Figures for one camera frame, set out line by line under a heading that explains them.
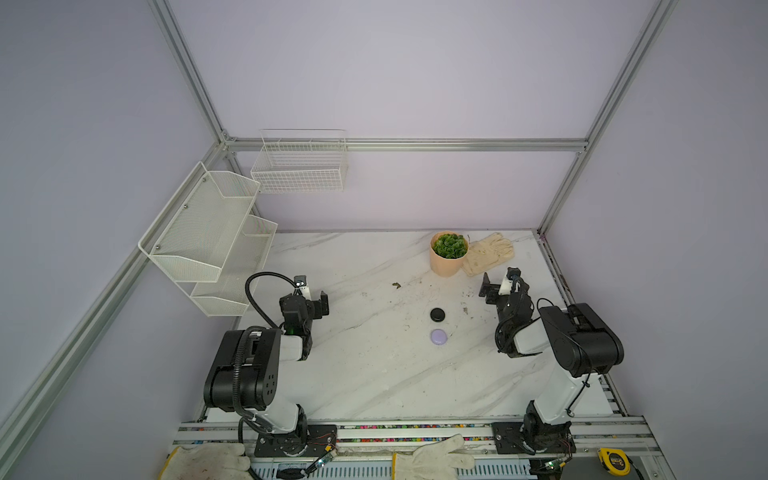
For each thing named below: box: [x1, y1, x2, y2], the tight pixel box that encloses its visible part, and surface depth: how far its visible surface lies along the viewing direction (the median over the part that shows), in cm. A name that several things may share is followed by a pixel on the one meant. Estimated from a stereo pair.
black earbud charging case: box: [430, 307, 446, 322], surface depth 97 cm
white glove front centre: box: [392, 433, 475, 480], surface depth 72 cm
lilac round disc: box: [430, 329, 448, 345], surface depth 93 cm
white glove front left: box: [158, 443, 254, 480], surface depth 72 cm
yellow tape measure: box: [598, 448, 631, 476], surface depth 70 cm
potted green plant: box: [429, 231, 470, 277], surface depth 103 cm
